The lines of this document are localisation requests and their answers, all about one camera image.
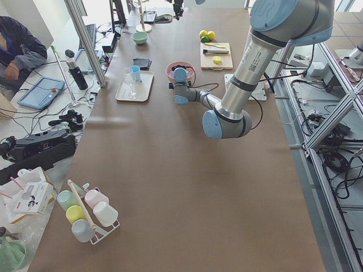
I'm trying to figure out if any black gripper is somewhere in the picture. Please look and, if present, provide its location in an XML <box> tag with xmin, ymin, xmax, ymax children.
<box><xmin>173</xmin><ymin>0</ymin><xmax>184</xmax><ymax>20</ymax></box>

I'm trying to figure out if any pink bowl with ice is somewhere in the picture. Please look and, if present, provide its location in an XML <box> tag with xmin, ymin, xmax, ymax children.
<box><xmin>165</xmin><ymin>61</ymin><xmax>195</xmax><ymax>83</ymax></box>

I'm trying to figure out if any wooden cup tree stand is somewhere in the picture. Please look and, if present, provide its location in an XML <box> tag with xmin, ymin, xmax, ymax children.
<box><xmin>133</xmin><ymin>0</ymin><xmax>151</xmax><ymax>33</ymax></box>

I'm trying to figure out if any light blue cup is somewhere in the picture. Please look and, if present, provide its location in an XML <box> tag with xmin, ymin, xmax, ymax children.
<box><xmin>130</xmin><ymin>65</ymin><xmax>141</xmax><ymax>82</ymax></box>

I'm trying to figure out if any pink cup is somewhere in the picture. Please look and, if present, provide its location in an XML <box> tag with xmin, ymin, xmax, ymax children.
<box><xmin>85</xmin><ymin>189</ymin><xmax>109</xmax><ymax>209</ymax></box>

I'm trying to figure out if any white cup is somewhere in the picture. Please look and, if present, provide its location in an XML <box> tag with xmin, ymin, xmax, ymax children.
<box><xmin>93</xmin><ymin>201</ymin><xmax>119</xmax><ymax>227</ymax></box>

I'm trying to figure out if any mint green cup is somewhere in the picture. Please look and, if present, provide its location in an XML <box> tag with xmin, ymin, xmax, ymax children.
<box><xmin>57</xmin><ymin>190</ymin><xmax>78</xmax><ymax>211</ymax></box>

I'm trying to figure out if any yellow cup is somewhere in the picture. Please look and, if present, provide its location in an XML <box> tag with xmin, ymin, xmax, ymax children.
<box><xmin>65</xmin><ymin>205</ymin><xmax>86</xmax><ymax>224</ymax></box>

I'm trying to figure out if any grey blue cup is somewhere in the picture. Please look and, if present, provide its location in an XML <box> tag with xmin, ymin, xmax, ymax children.
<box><xmin>71</xmin><ymin>219</ymin><xmax>95</xmax><ymax>243</ymax></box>

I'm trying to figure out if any black tray with glasses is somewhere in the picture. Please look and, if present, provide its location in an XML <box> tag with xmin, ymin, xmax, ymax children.
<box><xmin>143</xmin><ymin>11</ymin><xmax>157</xmax><ymax>24</ymax></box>

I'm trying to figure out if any mint green bowl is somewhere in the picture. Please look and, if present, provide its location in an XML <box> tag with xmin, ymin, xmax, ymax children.
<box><xmin>132</xmin><ymin>32</ymin><xmax>148</xmax><ymax>45</ymax></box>

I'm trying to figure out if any yellow plastic knife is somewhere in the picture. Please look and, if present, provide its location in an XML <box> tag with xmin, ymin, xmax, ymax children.
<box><xmin>204</xmin><ymin>42</ymin><xmax>226</xmax><ymax>49</ymax></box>

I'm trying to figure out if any wooden cutting board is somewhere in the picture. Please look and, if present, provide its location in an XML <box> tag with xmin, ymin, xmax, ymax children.
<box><xmin>200</xmin><ymin>42</ymin><xmax>234</xmax><ymax>70</ymax></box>

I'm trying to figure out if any half lemon slice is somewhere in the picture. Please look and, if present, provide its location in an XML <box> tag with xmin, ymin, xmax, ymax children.
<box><xmin>213</xmin><ymin>56</ymin><xmax>221</xmax><ymax>63</ymax></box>

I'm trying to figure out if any dark grey folded cloth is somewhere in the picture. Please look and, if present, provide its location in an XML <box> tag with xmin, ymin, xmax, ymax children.
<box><xmin>133</xmin><ymin>58</ymin><xmax>152</xmax><ymax>70</ymax></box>

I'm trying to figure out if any black keyboard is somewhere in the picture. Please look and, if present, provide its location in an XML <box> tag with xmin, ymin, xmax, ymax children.
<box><xmin>85</xmin><ymin>24</ymin><xmax>97</xmax><ymax>49</ymax></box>

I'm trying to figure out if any clear wine glass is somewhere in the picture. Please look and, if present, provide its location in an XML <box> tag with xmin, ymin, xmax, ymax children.
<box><xmin>123</xmin><ymin>67</ymin><xmax>137</xmax><ymax>99</ymax></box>

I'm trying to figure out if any cream serving tray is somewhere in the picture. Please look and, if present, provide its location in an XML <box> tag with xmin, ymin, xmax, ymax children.
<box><xmin>115</xmin><ymin>71</ymin><xmax>154</xmax><ymax>102</ymax></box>

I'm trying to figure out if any blue teach pendant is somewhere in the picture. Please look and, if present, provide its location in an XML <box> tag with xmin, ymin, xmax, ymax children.
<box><xmin>74</xmin><ymin>49</ymin><xmax>93</xmax><ymax>74</ymax></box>
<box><xmin>17</xmin><ymin>77</ymin><xmax>65</xmax><ymax>110</ymax></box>

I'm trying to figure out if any black thermos bottle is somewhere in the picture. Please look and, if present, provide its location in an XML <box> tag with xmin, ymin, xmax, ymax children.
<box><xmin>66</xmin><ymin>58</ymin><xmax>88</xmax><ymax>90</ymax></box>

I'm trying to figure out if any seated person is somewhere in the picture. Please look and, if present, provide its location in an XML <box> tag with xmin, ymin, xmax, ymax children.
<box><xmin>1</xmin><ymin>16</ymin><xmax>48</xmax><ymax>92</ymax></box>

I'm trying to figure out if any aluminium frame post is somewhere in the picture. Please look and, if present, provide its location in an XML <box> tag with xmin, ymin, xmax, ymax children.
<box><xmin>64</xmin><ymin>0</ymin><xmax>107</xmax><ymax>87</ymax></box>

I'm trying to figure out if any white wire cup rack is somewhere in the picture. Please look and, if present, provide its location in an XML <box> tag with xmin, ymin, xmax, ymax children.
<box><xmin>67</xmin><ymin>180</ymin><xmax>121</xmax><ymax>245</ymax></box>

